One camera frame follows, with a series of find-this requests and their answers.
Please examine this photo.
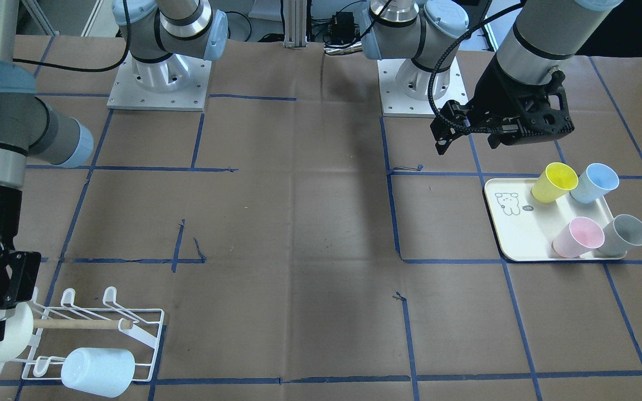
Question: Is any yellow cup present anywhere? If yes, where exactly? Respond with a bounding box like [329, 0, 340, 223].
[532, 162, 578, 203]

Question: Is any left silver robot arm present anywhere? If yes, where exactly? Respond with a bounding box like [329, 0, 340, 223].
[357, 1, 619, 155]

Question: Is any aluminium frame post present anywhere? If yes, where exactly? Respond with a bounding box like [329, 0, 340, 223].
[280, 0, 311, 48]

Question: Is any white wire cup rack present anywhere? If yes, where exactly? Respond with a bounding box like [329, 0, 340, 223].
[13, 286, 166, 383]

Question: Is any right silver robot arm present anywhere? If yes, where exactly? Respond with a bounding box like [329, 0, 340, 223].
[0, 1, 228, 342]

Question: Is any light blue cup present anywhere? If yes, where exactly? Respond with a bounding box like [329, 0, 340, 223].
[569, 163, 620, 204]
[61, 348, 135, 398]

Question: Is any cream plastic tray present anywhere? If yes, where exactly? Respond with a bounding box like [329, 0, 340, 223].
[484, 178, 614, 262]

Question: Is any pink cup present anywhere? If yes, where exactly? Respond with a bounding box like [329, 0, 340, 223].
[552, 217, 605, 258]

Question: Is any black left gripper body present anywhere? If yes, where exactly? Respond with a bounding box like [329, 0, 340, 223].
[464, 57, 573, 148]

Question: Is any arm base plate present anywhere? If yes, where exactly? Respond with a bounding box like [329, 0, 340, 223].
[107, 54, 212, 112]
[377, 59, 469, 118]

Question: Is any grey cup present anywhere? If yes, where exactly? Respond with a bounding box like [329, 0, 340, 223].
[597, 214, 642, 257]

